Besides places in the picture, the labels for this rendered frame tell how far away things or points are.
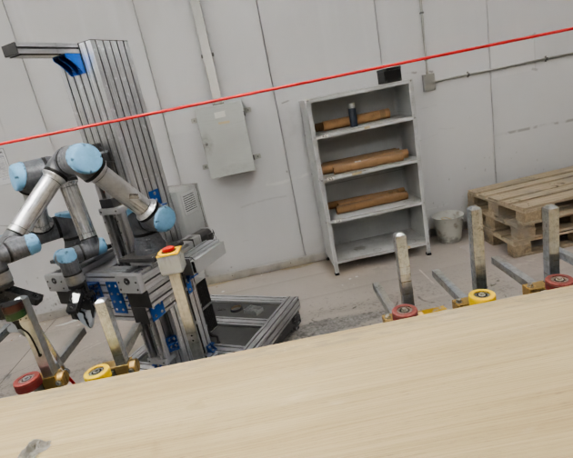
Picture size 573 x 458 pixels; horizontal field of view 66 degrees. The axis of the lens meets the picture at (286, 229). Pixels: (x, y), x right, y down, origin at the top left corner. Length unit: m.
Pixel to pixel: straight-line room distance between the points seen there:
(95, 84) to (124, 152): 0.33
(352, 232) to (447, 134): 1.29
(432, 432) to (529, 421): 0.19
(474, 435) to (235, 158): 3.20
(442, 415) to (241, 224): 3.37
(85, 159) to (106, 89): 0.59
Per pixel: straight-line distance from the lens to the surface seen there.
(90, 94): 2.40
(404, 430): 1.06
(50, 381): 1.76
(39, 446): 1.36
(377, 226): 4.43
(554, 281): 1.63
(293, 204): 4.21
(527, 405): 1.13
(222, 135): 3.86
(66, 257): 2.04
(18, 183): 2.16
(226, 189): 4.15
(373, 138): 4.25
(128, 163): 2.34
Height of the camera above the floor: 1.62
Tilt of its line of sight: 17 degrees down
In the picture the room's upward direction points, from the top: 11 degrees counter-clockwise
